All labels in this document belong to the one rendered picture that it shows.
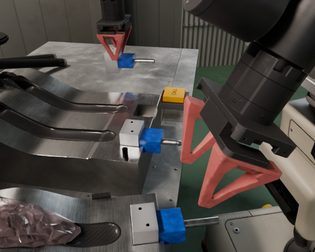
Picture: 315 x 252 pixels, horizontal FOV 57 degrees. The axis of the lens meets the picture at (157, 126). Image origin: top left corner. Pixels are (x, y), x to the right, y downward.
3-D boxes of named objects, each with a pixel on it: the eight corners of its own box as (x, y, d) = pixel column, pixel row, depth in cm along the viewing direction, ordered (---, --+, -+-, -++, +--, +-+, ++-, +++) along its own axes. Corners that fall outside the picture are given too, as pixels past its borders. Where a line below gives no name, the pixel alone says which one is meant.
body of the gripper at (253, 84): (228, 145, 23) (286, 62, 20) (191, 90, 32) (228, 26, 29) (286, 164, 26) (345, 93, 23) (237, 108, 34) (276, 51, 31)
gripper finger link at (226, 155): (180, 218, 26) (238, 136, 22) (163, 166, 32) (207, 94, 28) (239, 229, 29) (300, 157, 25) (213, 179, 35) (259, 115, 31)
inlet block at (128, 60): (156, 67, 81) (155, 48, 78) (153, 74, 77) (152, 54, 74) (111, 66, 83) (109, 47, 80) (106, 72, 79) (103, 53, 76)
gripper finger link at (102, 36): (99, 63, 75) (94, 25, 70) (108, 53, 81) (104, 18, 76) (125, 64, 74) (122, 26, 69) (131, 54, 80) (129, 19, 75)
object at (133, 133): (191, 147, 58) (193, 125, 55) (189, 164, 54) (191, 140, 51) (127, 141, 60) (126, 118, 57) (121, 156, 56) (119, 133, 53)
